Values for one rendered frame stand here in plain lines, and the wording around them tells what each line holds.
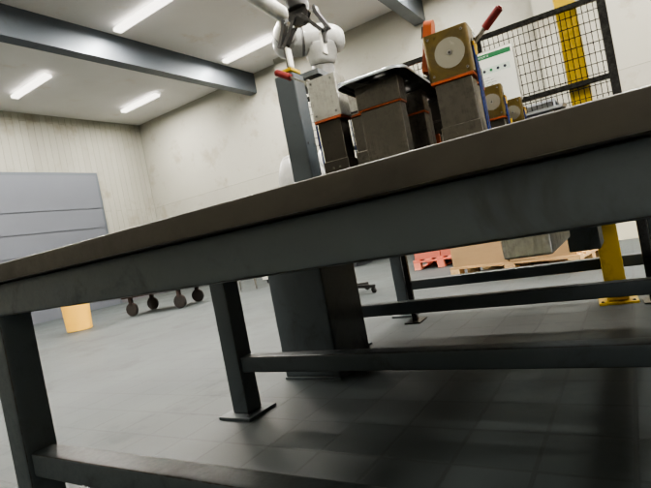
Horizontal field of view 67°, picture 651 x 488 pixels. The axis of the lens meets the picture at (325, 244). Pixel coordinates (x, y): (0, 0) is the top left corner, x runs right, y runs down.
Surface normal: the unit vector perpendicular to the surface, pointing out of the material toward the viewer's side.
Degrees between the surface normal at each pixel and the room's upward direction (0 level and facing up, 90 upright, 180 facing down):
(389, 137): 90
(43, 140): 90
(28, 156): 90
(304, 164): 90
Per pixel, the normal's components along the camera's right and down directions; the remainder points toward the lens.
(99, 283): -0.53, 0.11
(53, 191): 0.83, -0.15
